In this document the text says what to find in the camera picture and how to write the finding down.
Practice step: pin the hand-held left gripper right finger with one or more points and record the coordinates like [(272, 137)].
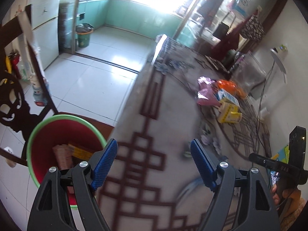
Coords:
[(202, 166)]

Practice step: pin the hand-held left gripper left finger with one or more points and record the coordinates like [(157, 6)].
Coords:
[(104, 163)]

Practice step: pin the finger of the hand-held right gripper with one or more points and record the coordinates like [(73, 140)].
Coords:
[(269, 163)]

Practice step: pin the tan long carton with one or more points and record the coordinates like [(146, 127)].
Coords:
[(79, 151)]

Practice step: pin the pink cardboard box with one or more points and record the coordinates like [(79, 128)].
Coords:
[(62, 156)]

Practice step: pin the red bin with green rim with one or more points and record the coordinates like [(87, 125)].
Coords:
[(48, 137)]

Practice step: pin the black shoulder bag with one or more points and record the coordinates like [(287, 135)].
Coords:
[(221, 30)]

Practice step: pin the person's right forearm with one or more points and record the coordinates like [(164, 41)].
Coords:
[(296, 208)]

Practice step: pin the green trash can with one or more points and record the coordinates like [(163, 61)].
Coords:
[(83, 38)]

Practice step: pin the person's right hand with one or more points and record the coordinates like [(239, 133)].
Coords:
[(288, 194)]

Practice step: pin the smartphone with lit screen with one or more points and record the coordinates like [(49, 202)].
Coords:
[(273, 176)]

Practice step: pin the floral printed tablecloth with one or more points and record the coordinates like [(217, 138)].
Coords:
[(168, 125)]

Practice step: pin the yellow box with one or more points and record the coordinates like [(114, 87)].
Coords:
[(228, 114)]

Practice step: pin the pink plastic wrapper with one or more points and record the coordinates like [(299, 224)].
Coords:
[(207, 96)]

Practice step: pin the blue white carton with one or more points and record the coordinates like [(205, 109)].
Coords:
[(225, 95)]

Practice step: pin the orange snack wrapper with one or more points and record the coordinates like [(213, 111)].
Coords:
[(228, 85)]

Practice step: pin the clear plastic snack bag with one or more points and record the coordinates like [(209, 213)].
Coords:
[(250, 74)]

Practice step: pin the white plastic bottle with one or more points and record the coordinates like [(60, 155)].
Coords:
[(38, 93)]

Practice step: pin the carved wooden chair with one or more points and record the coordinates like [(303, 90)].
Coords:
[(14, 122)]

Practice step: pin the green bottle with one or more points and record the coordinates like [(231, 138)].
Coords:
[(231, 55)]

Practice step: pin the dark red garment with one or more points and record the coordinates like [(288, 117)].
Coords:
[(228, 44)]

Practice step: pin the patterned bag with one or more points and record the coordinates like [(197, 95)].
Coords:
[(252, 27)]

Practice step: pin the yellow bag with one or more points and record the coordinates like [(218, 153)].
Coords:
[(8, 63)]

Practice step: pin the glass sliding door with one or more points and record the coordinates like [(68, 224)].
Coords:
[(65, 28)]

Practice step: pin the teal kitchen cabinets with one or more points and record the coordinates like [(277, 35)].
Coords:
[(134, 14)]

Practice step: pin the blue white package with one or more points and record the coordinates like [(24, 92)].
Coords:
[(241, 4)]

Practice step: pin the hanging blue garment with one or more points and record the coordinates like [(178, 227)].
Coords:
[(214, 2)]

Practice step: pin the white refrigerator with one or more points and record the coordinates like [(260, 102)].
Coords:
[(45, 4)]

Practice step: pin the green white wall device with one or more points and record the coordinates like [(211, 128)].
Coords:
[(283, 48)]

